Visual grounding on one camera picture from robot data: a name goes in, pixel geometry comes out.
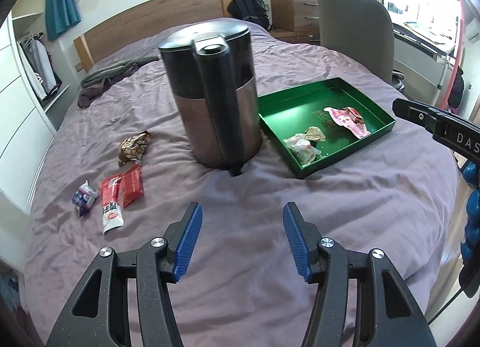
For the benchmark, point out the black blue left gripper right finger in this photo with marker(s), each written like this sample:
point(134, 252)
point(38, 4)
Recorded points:
point(387, 313)

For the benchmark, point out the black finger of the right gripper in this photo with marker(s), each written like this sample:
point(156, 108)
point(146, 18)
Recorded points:
point(433, 119)

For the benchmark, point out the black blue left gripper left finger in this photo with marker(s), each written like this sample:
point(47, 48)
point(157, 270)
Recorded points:
point(96, 313)

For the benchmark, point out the pink cartoon character pouch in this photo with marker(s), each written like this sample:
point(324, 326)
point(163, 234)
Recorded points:
point(339, 118)

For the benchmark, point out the red white snack pouch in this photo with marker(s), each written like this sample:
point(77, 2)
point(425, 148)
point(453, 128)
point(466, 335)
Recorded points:
point(112, 217)

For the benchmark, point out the green small snack packet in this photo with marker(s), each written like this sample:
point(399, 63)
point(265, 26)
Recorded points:
point(314, 134)

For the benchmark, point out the pastel candy packet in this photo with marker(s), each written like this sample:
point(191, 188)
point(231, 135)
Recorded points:
point(301, 147)

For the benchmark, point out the red snack packet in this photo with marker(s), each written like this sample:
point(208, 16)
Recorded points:
point(131, 185)

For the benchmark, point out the small orange-red snack bar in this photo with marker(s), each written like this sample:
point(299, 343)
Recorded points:
point(353, 117)

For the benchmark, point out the green tray box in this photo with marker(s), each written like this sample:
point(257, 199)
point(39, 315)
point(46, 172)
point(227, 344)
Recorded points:
point(292, 111)

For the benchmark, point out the grey chair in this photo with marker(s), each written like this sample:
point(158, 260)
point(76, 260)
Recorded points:
point(363, 31)

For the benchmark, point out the blue white snack bag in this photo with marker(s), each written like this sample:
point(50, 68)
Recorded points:
point(84, 198)

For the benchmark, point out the wooden nightstand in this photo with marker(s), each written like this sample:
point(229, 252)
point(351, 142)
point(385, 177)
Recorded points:
point(295, 21)

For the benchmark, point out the brown chocolate snack bag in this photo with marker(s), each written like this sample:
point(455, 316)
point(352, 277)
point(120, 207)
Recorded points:
point(133, 148)

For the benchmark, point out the white wardrobe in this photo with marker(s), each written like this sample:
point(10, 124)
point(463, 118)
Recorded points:
point(26, 131)

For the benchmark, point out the black backpack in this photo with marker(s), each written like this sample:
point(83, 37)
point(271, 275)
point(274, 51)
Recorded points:
point(251, 11)

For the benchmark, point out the black copper electric kettle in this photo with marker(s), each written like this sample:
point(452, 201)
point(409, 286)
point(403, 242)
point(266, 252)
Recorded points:
point(211, 72)

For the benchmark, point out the crumpled dark clothes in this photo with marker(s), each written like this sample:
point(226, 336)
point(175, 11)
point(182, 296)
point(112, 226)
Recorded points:
point(101, 80)

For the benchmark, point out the wooden headboard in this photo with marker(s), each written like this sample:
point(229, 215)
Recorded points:
point(142, 21)

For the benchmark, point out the hanging clothes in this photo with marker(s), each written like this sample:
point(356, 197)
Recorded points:
point(39, 59)

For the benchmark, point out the teal curtain left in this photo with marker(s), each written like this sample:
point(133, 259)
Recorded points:
point(60, 16)

